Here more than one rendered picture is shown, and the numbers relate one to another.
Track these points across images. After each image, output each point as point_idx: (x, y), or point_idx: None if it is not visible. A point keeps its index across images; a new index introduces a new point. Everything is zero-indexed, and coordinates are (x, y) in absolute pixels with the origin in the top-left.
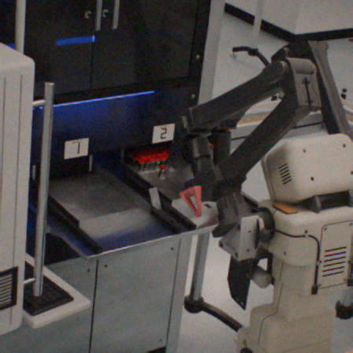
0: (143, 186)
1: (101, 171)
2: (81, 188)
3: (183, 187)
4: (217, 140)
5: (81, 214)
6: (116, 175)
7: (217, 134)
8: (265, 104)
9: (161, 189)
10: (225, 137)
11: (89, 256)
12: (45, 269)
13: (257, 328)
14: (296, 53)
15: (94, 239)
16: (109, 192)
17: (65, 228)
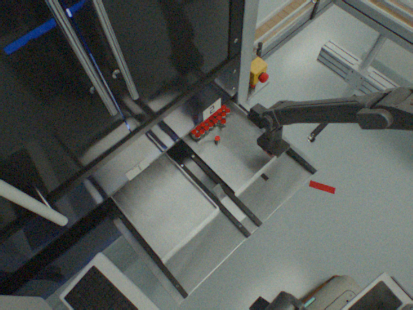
0: (204, 168)
1: (164, 153)
2: (153, 184)
3: (238, 151)
4: (270, 135)
5: (160, 230)
6: (178, 149)
7: (270, 131)
8: (287, 2)
9: (221, 162)
10: (278, 132)
11: (179, 303)
12: (144, 299)
13: None
14: (406, 125)
15: (178, 270)
16: (178, 183)
17: (151, 260)
